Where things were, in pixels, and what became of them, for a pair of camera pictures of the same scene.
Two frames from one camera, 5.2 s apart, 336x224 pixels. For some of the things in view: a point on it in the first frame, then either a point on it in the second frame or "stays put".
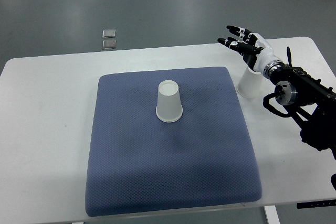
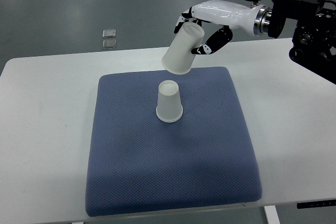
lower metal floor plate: [109, 44] stays put
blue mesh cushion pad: [139, 163] stays put
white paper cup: [250, 84] to [178, 58]
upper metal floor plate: [109, 33] stays put
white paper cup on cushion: [169, 108] stays put
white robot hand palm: [266, 55] to [221, 12]
